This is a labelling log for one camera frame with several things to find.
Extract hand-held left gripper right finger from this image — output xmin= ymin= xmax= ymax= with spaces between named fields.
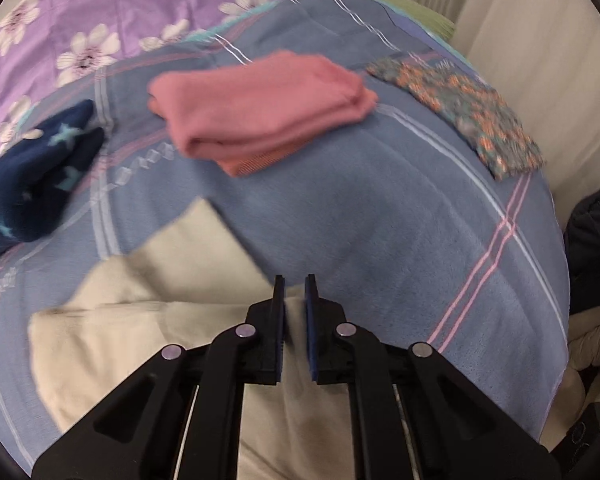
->
xmin=304 ymin=274 xmax=563 ymax=480

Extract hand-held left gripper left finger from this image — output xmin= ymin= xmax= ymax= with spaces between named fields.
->
xmin=31 ymin=274 xmax=287 ymax=480

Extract beige garment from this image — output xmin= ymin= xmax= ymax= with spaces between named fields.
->
xmin=27 ymin=197 xmax=356 ymax=480

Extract dark clothes pile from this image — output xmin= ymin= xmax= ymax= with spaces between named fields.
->
xmin=562 ymin=187 xmax=600 ymax=316

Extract blue plaid blanket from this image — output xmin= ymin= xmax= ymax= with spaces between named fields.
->
xmin=0 ymin=0 xmax=568 ymax=471

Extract folded pink garment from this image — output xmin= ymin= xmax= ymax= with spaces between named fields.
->
xmin=147 ymin=50 xmax=380 ymax=178

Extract small floral-print cloth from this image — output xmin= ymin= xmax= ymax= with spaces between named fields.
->
xmin=366 ymin=56 xmax=546 ymax=182

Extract navy star-print garment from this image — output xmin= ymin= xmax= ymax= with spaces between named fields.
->
xmin=0 ymin=99 xmax=106 ymax=263

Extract beige quilted fabric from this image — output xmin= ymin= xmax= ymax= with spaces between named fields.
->
xmin=565 ymin=305 xmax=600 ymax=371

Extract black device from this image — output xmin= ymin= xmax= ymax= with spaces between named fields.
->
xmin=545 ymin=402 xmax=600 ymax=476

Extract green bed sheet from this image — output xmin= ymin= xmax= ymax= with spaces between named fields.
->
xmin=325 ymin=0 xmax=456 ymax=41

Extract purple flowered duvet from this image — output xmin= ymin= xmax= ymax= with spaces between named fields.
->
xmin=0 ymin=0 xmax=306 ymax=171

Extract light grey curtain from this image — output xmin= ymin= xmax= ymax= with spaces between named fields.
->
xmin=300 ymin=0 xmax=600 ymax=231

